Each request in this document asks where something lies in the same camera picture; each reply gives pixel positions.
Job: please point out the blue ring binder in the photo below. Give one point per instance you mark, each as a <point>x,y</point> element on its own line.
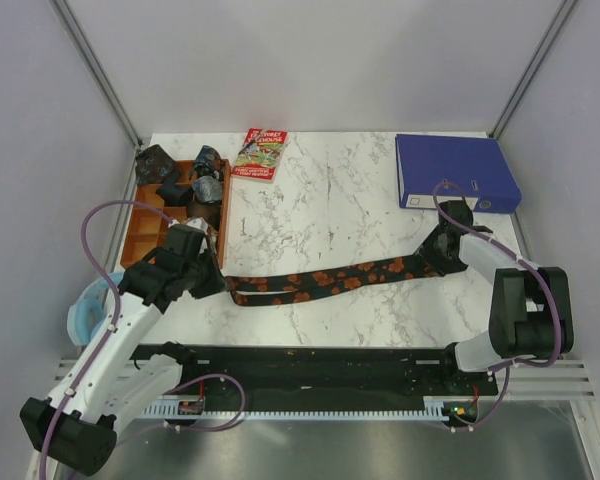
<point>449,167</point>

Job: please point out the rolled grey blue tie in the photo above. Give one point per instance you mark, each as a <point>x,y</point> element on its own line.
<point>207,190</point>

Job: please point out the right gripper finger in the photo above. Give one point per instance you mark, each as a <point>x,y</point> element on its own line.
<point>430,272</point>
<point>427,250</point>

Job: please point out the rolled teal patterned tie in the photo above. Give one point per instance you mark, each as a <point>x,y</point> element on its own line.
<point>208,163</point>

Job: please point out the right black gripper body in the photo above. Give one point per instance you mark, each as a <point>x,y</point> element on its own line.
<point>441,259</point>

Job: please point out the dark navy tie in tray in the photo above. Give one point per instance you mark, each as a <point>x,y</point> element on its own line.
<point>173,194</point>

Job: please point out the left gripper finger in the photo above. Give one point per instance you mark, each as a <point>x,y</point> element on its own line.
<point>203,291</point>
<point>210,271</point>

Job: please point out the red paperback book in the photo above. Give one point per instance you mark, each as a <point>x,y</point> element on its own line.
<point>261,153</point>

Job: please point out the left aluminium frame post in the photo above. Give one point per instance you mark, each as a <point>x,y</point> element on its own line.
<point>87,53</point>

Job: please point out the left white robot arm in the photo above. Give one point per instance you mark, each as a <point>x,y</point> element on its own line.
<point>79,421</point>

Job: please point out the black tie orange flowers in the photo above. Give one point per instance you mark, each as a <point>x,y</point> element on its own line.
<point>320,284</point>

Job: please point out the aluminium extrusion rail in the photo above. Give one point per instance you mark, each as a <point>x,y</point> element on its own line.
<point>567,380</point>

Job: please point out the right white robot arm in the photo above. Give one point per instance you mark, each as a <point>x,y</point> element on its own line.
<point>530,320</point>

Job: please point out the wooden compartment tray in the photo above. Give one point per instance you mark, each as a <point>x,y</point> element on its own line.
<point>147,230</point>

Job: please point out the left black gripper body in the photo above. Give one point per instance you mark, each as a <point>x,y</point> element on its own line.
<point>190,270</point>

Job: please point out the aluminium frame post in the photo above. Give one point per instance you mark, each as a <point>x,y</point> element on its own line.
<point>543,49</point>
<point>87,53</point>

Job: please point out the right aluminium frame post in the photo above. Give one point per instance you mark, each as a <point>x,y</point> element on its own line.
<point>543,49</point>

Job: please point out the dark blue patterned tie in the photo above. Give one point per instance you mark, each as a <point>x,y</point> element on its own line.
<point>153,165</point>

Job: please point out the white slotted cable duct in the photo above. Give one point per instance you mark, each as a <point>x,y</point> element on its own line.
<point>173,408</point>

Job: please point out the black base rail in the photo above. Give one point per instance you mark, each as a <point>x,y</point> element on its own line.
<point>313,378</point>

